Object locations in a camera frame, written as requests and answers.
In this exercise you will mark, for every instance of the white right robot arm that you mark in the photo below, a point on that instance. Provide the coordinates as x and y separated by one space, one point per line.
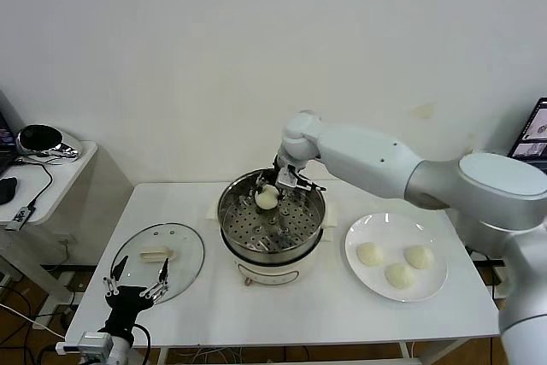
372 155

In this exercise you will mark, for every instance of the white side desk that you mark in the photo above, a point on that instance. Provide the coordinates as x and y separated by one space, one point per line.
472 234
64 194

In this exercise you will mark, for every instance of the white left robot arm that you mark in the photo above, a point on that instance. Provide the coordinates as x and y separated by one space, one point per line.
119 352

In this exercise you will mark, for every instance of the white steamed baozi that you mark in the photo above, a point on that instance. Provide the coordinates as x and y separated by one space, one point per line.
400 275
266 201
370 254
419 256

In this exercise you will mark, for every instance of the grey usb hub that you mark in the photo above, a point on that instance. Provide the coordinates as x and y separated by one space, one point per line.
19 219

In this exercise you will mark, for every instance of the white round plate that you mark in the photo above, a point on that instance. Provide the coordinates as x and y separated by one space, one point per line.
363 232

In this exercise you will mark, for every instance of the grey laptop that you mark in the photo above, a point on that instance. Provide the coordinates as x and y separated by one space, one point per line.
532 138

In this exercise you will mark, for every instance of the chrome and black device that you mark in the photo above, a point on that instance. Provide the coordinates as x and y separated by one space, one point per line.
40 139

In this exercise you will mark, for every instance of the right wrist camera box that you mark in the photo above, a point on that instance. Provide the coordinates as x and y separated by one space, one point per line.
285 180

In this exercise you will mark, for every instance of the steel perforated steamer basket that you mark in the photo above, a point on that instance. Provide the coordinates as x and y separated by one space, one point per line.
312 215

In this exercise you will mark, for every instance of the white electric cooker base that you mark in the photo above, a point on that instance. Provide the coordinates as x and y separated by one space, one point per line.
273 273

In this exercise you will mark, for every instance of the white table leg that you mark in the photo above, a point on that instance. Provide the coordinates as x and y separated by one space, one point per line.
163 356
409 354

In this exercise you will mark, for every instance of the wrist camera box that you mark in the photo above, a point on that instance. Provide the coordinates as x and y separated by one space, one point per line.
92 341
285 180

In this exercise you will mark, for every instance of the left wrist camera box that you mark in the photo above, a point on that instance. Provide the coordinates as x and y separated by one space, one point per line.
92 341

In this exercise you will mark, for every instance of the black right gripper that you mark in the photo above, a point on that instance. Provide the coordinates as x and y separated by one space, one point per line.
285 165

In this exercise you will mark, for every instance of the black computer mouse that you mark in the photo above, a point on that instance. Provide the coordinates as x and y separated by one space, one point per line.
8 190

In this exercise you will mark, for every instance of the white wall socket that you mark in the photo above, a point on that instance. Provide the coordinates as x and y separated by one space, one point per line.
65 240

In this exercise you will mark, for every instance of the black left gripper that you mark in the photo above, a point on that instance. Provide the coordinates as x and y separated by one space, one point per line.
124 301

